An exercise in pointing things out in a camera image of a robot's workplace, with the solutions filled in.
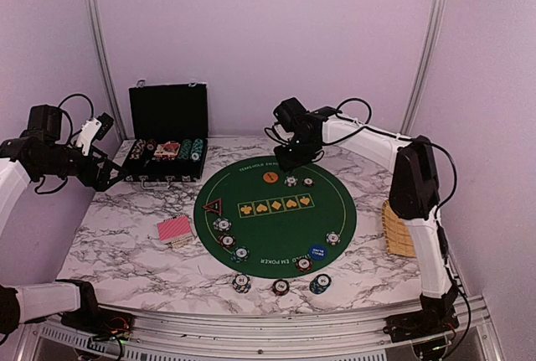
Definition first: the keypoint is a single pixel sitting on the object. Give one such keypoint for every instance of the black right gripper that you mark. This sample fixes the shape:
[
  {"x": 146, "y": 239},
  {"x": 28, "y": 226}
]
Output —
[{"x": 286, "y": 164}]

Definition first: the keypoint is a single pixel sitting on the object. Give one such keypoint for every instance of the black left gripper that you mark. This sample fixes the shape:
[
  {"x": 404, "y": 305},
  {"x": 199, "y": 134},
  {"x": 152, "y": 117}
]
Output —
[{"x": 99, "y": 182}]

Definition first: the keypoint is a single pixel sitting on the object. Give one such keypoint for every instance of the small chip top mat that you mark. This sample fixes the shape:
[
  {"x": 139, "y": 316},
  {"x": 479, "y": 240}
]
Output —
[{"x": 308, "y": 182}]

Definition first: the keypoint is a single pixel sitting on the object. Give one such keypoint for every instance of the orange dealer button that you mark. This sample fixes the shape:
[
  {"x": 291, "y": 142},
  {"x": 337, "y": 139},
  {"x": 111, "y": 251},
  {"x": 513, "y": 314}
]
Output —
[{"x": 270, "y": 177}]

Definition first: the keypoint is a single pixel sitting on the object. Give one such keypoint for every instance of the white blue chips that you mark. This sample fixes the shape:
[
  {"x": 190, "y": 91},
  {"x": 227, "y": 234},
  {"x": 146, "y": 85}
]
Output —
[{"x": 222, "y": 224}]

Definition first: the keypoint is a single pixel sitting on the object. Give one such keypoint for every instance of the red chips bottom mat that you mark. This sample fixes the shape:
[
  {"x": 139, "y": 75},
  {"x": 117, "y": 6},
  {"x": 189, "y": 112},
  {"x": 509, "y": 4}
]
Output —
[{"x": 303, "y": 264}]

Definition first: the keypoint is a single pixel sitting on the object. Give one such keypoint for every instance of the teal chips mat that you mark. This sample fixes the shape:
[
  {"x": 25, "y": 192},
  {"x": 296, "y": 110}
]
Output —
[{"x": 240, "y": 254}]

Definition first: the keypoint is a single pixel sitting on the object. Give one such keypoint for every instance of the teal chip stack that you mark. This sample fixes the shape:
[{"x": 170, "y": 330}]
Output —
[{"x": 320, "y": 284}]

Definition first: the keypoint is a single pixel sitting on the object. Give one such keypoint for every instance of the red black chip stack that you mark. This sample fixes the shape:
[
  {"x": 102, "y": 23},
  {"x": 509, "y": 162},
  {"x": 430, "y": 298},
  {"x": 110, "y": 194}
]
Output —
[{"x": 280, "y": 287}]

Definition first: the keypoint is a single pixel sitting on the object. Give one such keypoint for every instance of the white blue chip stack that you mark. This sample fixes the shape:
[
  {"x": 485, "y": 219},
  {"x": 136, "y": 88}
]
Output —
[{"x": 241, "y": 283}]

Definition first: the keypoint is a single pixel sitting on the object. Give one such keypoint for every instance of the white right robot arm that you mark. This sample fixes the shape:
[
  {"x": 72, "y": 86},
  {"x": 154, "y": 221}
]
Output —
[{"x": 414, "y": 191}]

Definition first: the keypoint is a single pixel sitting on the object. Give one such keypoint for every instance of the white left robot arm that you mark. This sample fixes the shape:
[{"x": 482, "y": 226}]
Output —
[{"x": 29, "y": 159}]

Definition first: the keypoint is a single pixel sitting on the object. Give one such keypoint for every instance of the playing cards in case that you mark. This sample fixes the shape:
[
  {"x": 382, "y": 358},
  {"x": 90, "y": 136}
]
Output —
[{"x": 168, "y": 150}]

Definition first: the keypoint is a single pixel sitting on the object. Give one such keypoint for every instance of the black poker chip case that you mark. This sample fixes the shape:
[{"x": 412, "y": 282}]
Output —
[{"x": 166, "y": 113}]

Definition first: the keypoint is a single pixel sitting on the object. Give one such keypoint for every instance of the teal chips in case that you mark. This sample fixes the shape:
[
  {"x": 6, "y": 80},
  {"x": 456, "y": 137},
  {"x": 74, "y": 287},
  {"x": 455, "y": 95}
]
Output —
[{"x": 191, "y": 149}]

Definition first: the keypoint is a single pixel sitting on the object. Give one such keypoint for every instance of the round green poker mat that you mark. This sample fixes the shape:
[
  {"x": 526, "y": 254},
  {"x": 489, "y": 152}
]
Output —
[{"x": 276, "y": 223}]

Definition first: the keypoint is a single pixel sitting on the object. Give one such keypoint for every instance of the red striped card deck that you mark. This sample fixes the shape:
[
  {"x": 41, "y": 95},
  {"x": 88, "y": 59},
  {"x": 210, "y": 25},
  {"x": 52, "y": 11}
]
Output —
[{"x": 176, "y": 231}]

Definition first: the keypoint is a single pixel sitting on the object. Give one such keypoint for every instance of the red triangle marker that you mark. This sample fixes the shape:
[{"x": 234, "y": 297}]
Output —
[{"x": 214, "y": 207}]

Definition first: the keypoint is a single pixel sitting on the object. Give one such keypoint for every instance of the blue small blind button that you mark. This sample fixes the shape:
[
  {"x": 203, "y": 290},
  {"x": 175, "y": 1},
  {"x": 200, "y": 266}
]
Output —
[{"x": 317, "y": 252}]

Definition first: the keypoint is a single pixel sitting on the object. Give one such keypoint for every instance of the woven bamboo basket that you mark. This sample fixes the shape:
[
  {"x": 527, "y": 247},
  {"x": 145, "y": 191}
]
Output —
[{"x": 397, "y": 236}]

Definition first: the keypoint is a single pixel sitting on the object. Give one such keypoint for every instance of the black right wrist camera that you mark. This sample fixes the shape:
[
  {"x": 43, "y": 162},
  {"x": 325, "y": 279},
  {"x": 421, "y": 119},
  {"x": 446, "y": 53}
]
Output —
[{"x": 289, "y": 114}]

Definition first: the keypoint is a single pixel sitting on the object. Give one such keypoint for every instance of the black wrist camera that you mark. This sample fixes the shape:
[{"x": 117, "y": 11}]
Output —
[
  {"x": 289, "y": 114},
  {"x": 44, "y": 122}
]

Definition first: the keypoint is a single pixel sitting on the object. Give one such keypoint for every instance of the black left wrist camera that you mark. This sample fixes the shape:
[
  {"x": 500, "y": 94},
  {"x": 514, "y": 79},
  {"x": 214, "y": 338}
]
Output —
[{"x": 44, "y": 122}]

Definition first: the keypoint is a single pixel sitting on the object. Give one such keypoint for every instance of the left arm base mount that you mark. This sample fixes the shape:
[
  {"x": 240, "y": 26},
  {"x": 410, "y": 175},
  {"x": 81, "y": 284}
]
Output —
[{"x": 104, "y": 324}]

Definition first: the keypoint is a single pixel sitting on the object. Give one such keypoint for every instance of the front aluminium rail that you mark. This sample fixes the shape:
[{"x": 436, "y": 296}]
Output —
[{"x": 348, "y": 335}]

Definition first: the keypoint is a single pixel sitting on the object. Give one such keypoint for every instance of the left aluminium frame post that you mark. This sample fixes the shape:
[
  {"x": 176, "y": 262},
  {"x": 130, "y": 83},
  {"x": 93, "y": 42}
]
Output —
[{"x": 104, "y": 67}]

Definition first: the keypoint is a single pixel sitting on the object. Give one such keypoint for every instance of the aluminium frame post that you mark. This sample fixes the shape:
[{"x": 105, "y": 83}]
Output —
[
  {"x": 432, "y": 33},
  {"x": 104, "y": 67}
]

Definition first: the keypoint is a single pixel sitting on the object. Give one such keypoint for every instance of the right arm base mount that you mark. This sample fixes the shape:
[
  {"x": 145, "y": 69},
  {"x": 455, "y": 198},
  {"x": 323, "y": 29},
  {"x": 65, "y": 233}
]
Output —
[{"x": 418, "y": 324}]

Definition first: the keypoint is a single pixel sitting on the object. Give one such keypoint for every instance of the right aluminium frame post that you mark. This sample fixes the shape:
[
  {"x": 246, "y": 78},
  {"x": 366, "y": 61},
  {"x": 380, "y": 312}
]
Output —
[{"x": 432, "y": 33}]

